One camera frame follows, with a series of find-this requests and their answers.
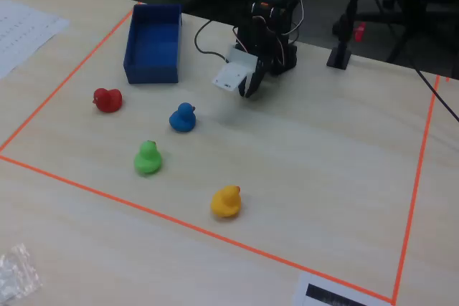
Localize black stand with pole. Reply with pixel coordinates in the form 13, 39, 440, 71
326, 0, 371, 70

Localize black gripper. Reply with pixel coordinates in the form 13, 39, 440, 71
235, 14, 278, 99

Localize blue plastic box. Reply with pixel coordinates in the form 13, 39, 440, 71
123, 3, 184, 85

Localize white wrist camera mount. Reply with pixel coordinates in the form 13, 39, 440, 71
211, 44, 260, 92

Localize small red object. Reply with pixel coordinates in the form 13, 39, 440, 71
353, 21, 367, 44

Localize blue rubber duck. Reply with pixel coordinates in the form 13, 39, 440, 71
169, 102, 197, 133

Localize orange tape strip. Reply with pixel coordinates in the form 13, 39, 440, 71
0, 7, 140, 153
0, 154, 395, 303
391, 75, 441, 303

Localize white paper with black print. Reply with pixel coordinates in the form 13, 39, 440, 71
292, 272, 394, 306

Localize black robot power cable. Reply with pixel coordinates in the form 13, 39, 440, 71
194, 19, 230, 64

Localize yellow rubber duck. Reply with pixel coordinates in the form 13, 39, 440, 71
210, 185, 242, 219

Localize red rubber duck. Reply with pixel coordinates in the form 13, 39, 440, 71
92, 87, 123, 113

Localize green rubber duck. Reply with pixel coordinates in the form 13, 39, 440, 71
133, 140, 164, 177

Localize thin black cable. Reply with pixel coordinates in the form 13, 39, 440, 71
365, 0, 459, 123

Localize clear plastic bag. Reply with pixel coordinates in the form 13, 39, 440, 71
0, 243, 44, 304

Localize white servo wires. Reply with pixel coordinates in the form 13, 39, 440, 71
285, 0, 305, 41

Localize white printed paper sheet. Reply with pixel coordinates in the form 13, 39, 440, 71
0, 0, 71, 80

